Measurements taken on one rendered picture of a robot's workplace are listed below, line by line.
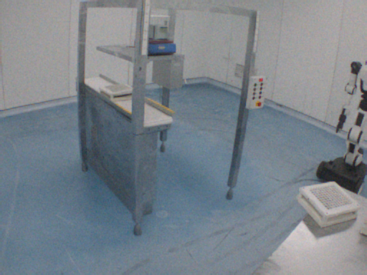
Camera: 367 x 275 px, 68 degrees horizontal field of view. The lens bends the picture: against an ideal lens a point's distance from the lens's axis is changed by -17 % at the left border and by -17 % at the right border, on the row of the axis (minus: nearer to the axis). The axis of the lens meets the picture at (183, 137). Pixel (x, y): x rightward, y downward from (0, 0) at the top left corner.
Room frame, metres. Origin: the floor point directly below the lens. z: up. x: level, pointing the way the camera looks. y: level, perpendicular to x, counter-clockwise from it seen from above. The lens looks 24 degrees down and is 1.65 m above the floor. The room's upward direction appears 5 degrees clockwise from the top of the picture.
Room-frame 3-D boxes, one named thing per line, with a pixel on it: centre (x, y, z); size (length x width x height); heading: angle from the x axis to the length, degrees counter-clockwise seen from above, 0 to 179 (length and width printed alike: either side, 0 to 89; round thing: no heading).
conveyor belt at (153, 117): (2.51, 0.61, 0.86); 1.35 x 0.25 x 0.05; 39
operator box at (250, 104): (2.43, -0.55, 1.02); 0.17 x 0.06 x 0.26; 129
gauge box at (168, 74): (2.13, 0.15, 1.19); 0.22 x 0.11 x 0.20; 39
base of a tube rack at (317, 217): (1.14, -0.73, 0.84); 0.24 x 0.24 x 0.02; 16
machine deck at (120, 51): (2.20, 0.38, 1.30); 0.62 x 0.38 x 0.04; 39
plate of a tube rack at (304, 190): (1.14, -0.73, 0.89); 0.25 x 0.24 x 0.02; 106
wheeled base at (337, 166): (2.90, -1.97, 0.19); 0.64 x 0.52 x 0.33; 131
